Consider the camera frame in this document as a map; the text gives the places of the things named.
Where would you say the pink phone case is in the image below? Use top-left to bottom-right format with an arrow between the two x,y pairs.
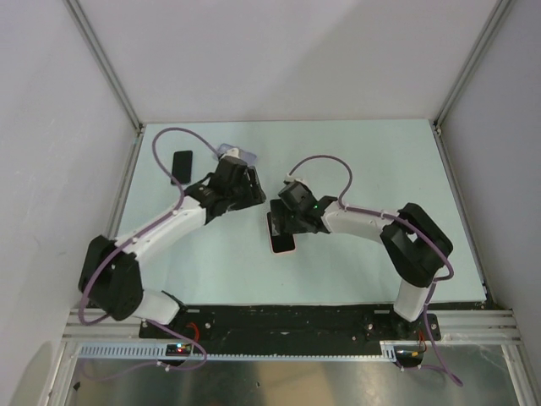
265,210 -> 297,255

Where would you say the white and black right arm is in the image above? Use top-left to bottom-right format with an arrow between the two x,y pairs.
270,180 -> 454,339

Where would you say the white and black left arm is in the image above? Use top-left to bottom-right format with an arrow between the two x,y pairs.
79,155 -> 266,337

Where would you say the lilac phone case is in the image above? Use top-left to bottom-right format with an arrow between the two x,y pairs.
217,144 -> 257,166

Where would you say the phone in teal case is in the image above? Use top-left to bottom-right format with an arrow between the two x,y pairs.
171,151 -> 194,185

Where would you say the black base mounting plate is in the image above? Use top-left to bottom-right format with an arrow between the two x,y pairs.
86,302 -> 443,359

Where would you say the left controller board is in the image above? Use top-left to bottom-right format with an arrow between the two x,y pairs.
166,343 -> 193,357

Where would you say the controller board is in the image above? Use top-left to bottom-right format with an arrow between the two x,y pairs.
394,346 -> 425,369
166,343 -> 193,357

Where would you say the right controller board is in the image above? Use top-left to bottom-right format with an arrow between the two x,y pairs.
394,346 -> 425,369

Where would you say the grey slotted cable duct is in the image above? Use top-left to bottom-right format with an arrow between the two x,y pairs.
78,342 -> 396,362

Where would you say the front aluminium frame rail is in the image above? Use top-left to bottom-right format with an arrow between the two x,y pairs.
62,309 -> 522,345

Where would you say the left back corner aluminium post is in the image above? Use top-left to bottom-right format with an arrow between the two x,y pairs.
63,0 -> 143,134

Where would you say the corner aluminium post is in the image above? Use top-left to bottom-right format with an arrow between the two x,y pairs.
432,0 -> 515,134
63,0 -> 143,134

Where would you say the right back corner aluminium post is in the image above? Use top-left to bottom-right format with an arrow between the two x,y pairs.
432,0 -> 515,134

